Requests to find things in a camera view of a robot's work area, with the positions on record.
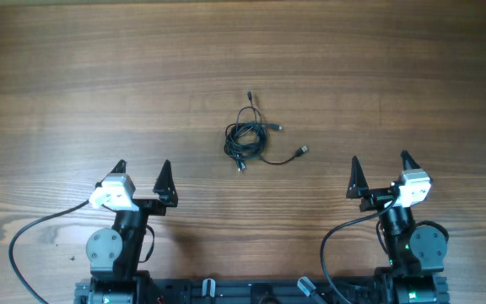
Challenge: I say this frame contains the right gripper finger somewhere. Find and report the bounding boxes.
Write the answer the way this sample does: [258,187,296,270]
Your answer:
[401,150,421,171]
[346,155,370,199]

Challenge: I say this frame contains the black micro USB cable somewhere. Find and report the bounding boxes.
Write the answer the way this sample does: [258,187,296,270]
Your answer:
[234,90,284,172]

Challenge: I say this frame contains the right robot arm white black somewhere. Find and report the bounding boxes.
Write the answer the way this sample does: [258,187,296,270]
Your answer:
[346,150,451,304]

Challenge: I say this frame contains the right camera cable black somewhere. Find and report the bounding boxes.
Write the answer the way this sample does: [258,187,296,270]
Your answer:
[319,199,395,304]

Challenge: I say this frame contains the camera cable black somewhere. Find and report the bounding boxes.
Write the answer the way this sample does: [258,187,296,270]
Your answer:
[319,199,395,304]
[8,199,91,304]

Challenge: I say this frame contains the left camera cable black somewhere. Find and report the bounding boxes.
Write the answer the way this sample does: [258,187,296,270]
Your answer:
[8,199,91,304]

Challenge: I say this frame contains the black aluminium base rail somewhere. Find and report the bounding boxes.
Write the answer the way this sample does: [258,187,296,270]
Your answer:
[73,274,451,304]

